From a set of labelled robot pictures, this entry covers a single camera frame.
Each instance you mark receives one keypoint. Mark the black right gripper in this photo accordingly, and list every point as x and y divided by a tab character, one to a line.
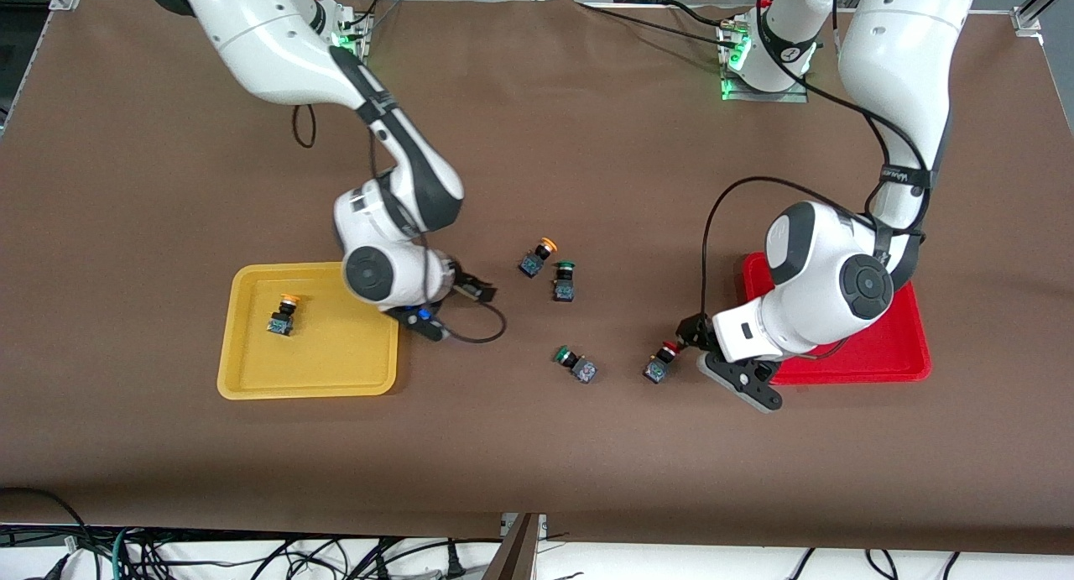
462	284

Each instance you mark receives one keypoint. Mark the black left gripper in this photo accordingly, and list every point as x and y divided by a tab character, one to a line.
695	331

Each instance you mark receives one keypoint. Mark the yellow push button switch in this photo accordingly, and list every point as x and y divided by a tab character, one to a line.
283	316
532	259

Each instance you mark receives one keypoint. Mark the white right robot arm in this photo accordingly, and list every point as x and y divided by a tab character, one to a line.
336	68

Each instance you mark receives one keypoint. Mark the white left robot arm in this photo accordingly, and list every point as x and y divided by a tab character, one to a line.
839	269

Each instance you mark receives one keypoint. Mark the yellow plastic tray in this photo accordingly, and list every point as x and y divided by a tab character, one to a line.
336	353

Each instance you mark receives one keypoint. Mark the red plastic tray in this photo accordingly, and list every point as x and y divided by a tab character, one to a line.
889	345

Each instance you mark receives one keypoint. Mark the black power plug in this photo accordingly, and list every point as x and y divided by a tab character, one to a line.
456	561

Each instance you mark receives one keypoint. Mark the red push button switch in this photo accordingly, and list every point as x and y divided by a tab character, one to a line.
659	364

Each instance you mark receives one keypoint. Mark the green push button switch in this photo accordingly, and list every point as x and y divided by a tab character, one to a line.
576	363
564	282

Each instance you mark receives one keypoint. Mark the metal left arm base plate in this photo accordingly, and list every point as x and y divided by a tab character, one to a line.
793	93

